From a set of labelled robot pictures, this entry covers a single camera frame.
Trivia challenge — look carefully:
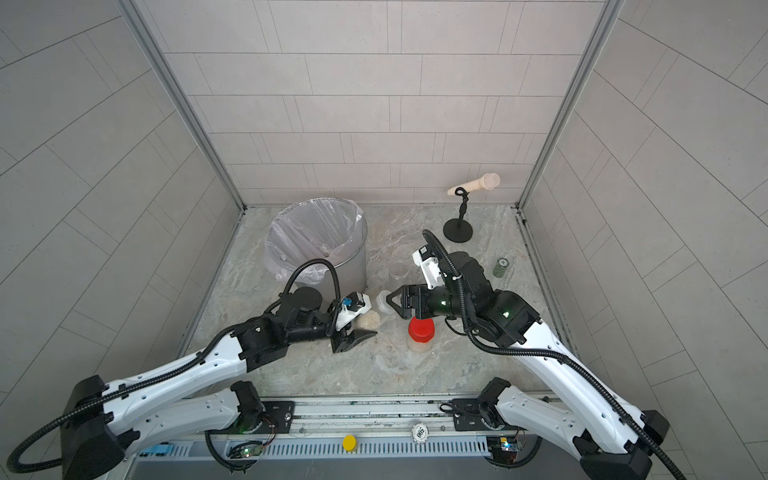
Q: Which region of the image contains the clear jar lid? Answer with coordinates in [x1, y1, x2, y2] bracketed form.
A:
[376, 290, 395, 316]

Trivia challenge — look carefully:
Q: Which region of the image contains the grey mesh waste bin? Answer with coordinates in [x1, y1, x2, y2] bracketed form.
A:
[265, 197, 368, 301]

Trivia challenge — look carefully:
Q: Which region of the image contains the yellow round button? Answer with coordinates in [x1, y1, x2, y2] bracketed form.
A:
[342, 435, 358, 452]

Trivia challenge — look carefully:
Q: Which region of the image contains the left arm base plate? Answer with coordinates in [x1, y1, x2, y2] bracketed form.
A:
[211, 401, 295, 436]

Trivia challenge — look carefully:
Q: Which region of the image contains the blue toy car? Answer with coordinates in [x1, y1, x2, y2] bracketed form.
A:
[139, 442, 174, 457]

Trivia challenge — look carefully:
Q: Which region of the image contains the circuit board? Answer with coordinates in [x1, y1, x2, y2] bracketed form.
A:
[486, 436, 523, 465]
[228, 440, 265, 460]

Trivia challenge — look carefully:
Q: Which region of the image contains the aluminium rail frame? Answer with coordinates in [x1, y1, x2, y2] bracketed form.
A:
[130, 390, 564, 463]

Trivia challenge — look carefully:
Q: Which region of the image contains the red lidded rice jar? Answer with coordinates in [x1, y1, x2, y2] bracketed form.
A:
[407, 317, 435, 353]

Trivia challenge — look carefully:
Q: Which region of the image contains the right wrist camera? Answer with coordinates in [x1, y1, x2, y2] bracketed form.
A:
[412, 245, 445, 290]

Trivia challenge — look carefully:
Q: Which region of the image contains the black stand with round base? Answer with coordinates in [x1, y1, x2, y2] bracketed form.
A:
[443, 187, 473, 244]

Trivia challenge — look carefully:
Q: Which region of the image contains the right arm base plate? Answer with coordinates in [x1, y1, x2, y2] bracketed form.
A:
[442, 398, 493, 432]

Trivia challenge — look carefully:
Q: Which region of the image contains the beige handle on stand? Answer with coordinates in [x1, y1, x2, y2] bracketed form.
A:
[447, 173, 501, 196]

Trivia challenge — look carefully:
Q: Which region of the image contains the clear plastic bin liner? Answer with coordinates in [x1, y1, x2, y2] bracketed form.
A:
[264, 197, 365, 286]

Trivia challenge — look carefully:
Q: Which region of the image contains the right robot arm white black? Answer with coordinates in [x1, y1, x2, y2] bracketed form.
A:
[387, 230, 685, 479]

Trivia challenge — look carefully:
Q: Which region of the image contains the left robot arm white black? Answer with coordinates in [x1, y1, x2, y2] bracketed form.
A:
[6, 260, 376, 479]

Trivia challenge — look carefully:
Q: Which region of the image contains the left circuit board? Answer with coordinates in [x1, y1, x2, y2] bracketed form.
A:
[228, 440, 265, 460]

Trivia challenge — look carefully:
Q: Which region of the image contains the right circuit board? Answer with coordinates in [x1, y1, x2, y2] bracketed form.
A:
[486, 436, 523, 465]

